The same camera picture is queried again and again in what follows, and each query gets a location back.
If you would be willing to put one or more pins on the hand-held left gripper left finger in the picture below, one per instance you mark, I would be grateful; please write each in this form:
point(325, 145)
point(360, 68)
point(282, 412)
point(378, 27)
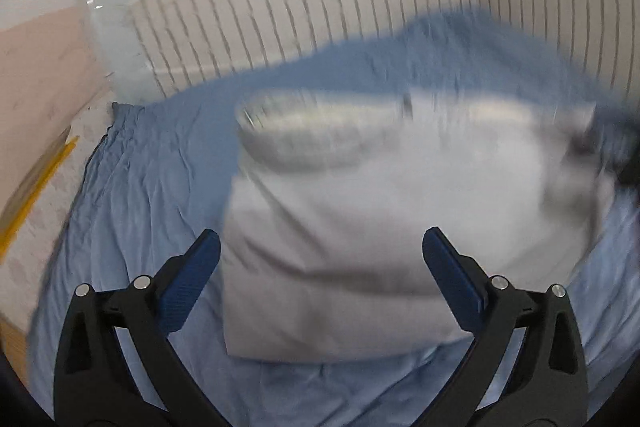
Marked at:
point(192, 277)

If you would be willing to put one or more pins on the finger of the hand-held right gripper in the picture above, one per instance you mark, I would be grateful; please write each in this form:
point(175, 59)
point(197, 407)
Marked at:
point(629, 172)

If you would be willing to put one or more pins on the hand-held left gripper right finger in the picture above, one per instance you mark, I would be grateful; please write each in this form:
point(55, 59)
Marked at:
point(450, 277)

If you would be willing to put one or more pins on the light grey padded jacket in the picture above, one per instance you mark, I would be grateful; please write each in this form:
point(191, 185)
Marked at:
point(400, 217)

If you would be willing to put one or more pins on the blue bed sheet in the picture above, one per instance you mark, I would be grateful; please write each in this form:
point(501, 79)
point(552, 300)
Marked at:
point(150, 187)

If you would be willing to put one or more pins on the white speckled mattress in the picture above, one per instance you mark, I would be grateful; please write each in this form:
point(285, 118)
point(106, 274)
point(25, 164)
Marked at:
point(45, 217)

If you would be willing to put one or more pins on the yellow-edged plastic strip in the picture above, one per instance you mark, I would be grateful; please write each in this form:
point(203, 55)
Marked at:
point(37, 192)

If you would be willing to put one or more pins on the clear plastic bag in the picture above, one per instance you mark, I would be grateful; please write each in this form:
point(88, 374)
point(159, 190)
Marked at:
point(112, 37)

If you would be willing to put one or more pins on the striped white pillow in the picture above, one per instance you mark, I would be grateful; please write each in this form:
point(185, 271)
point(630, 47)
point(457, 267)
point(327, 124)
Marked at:
point(300, 7)

